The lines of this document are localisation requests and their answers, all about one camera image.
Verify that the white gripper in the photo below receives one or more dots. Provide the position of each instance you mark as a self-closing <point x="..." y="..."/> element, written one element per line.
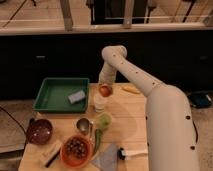
<point x="107" y="78"/>

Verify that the red apple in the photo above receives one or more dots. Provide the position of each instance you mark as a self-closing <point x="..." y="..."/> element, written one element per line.
<point x="105" y="90"/>

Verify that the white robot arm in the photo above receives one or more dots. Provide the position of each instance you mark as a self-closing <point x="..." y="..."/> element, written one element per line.
<point x="171" y="136"/>

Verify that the white paper cup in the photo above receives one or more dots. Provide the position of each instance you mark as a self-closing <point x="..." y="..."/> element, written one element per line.
<point x="99" y="102"/>

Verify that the small green cup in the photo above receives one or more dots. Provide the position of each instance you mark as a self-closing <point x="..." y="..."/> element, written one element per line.
<point x="103" y="121"/>

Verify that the metal measuring cup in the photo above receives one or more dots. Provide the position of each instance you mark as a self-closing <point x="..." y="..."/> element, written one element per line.
<point x="83" y="125"/>

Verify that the yellow banana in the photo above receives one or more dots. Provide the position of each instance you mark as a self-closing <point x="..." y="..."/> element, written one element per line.
<point x="131" y="89"/>

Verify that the blue grey sponge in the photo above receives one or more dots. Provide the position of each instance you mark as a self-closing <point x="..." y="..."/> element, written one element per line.
<point x="76" y="97"/>

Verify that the metal spoon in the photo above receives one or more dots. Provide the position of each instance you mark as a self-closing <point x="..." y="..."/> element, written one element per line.
<point x="91" y="124"/>

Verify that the green plastic tray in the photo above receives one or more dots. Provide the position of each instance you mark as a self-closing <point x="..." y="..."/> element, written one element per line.
<point x="53" y="96"/>

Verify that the green chili pepper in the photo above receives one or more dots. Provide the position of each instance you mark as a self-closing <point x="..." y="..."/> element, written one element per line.
<point x="98" y="134"/>

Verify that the orange bowl with beans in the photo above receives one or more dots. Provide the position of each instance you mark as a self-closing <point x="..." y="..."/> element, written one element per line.
<point x="76" y="152"/>

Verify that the grey cloth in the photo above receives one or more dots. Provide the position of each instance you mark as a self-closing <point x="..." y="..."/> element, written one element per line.
<point x="107" y="160"/>

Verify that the dark red bowl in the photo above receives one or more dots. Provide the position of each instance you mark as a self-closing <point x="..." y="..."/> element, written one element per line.
<point x="39" y="131"/>

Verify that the wooden block eraser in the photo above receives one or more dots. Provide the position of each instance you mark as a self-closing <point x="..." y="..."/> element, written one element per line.
<point x="48" y="156"/>

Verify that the white black handled brush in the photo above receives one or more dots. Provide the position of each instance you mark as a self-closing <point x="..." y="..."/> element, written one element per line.
<point x="127" y="154"/>

